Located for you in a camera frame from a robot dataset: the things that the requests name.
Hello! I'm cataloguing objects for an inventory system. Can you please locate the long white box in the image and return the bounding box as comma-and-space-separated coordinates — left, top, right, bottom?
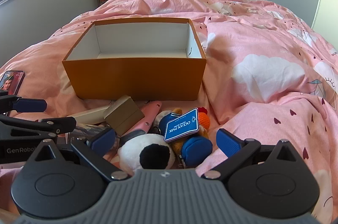
66, 105, 110, 125

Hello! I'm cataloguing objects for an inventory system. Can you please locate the blue zipper pouch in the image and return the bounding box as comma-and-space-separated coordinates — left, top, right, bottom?
181, 135, 213, 168

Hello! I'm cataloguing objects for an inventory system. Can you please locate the orange cardboard box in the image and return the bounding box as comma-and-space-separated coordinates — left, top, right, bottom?
62, 17, 207, 101

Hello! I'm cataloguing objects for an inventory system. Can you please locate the brown plush in blue outfit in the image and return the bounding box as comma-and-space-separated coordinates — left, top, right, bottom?
154, 107, 210, 158

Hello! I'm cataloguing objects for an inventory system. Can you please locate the pink zipper pouch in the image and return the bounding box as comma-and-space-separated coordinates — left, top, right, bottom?
124, 101, 163, 145

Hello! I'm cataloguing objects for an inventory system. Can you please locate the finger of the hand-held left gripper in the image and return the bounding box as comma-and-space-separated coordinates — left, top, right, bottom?
0, 90, 47, 115
0, 114, 77, 140

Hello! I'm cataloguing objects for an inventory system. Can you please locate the smartphone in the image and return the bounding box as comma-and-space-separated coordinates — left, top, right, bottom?
0, 70, 26, 97

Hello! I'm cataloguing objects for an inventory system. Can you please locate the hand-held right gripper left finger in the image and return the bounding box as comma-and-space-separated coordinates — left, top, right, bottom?
26, 128, 128, 181

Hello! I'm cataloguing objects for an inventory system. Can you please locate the orange crochet toy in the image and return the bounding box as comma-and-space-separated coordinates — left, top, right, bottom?
197, 106, 211, 132

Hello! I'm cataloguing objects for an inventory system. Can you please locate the gold glitter box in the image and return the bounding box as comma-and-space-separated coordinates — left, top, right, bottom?
104, 95, 145, 137

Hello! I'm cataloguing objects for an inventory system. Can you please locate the panda plush toy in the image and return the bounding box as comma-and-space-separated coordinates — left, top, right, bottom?
117, 134, 176, 177

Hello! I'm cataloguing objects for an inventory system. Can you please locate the blue hang tag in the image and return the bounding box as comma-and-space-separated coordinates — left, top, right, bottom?
164, 108, 199, 142

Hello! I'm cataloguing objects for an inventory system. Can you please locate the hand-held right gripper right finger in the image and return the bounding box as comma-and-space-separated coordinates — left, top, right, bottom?
202, 128, 304, 179

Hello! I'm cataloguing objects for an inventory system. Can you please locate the pink printed blanket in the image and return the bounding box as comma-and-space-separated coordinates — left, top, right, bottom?
0, 0, 338, 224

